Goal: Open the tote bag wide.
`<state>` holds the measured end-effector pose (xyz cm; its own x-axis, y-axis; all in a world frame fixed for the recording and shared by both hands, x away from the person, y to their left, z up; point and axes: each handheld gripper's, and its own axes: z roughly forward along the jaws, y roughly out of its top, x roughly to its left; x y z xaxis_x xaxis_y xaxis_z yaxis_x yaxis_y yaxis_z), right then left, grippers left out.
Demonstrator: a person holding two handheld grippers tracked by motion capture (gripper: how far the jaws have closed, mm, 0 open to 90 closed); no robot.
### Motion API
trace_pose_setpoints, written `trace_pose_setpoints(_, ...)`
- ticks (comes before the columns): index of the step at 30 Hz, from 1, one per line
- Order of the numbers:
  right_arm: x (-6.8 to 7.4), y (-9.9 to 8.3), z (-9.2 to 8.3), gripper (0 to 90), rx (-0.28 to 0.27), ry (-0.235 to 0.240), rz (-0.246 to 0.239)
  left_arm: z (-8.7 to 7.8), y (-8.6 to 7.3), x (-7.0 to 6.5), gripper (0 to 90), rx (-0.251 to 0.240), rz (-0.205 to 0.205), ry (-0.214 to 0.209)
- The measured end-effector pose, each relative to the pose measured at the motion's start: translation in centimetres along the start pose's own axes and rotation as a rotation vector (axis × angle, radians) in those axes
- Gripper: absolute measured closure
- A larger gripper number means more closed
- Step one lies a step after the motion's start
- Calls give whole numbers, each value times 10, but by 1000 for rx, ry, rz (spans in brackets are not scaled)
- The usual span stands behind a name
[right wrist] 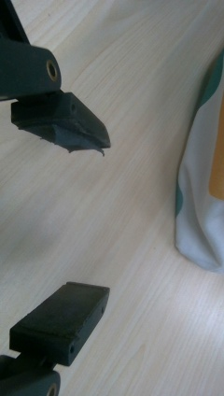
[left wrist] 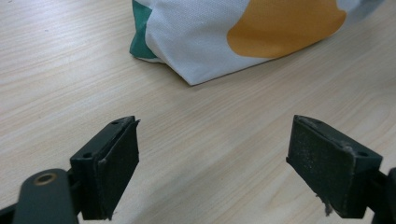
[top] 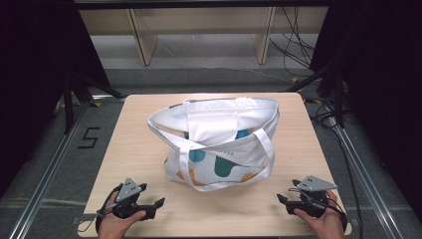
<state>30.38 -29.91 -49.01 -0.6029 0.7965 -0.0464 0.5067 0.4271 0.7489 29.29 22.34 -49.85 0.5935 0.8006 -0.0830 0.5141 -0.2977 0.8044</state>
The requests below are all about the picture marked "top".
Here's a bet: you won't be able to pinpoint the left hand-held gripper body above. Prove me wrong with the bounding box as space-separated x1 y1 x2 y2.
111 177 157 220

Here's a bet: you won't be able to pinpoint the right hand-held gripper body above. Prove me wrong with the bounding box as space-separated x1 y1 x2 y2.
286 174 338 219

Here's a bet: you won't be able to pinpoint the white tote bag coloured blobs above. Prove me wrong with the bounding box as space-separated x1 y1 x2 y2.
146 97 281 193

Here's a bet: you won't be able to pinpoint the person's right hand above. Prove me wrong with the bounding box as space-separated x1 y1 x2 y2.
293 189 346 239

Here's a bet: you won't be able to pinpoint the person's left hand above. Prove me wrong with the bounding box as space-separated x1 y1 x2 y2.
97 191 147 239

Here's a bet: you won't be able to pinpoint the black metal stand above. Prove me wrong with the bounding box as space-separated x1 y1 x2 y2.
61 70 126 135
284 61 347 129

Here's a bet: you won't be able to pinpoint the black curtain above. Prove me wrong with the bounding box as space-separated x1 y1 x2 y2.
309 0 422 213
0 0 111 200

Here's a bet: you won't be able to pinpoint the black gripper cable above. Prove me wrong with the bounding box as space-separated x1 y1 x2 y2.
327 195 348 233
77 183 124 234

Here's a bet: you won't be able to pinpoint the aluminium floor rail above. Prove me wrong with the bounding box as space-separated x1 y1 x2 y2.
8 95 127 239
322 106 405 239

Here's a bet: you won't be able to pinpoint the black floor cables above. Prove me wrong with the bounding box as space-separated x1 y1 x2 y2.
303 94 357 131

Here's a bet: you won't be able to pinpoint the thin white floor cable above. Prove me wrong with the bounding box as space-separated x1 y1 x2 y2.
198 65 295 86

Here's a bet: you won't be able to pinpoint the bundle of black hanging cables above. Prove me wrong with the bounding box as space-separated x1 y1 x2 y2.
268 6 317 78

